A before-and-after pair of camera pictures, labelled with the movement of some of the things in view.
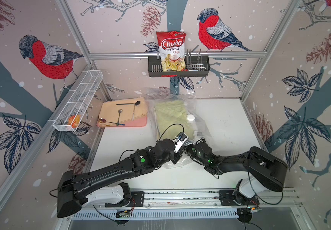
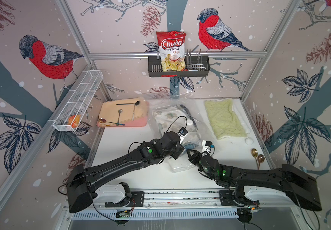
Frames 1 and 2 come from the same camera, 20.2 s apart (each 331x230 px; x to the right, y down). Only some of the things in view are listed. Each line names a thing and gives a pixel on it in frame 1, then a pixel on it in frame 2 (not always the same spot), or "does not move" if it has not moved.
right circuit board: (248, 211) does not move
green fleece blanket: (171, 119) → (224, 120)
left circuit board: (123, 214) does not move
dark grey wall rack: (196, 66) does not move
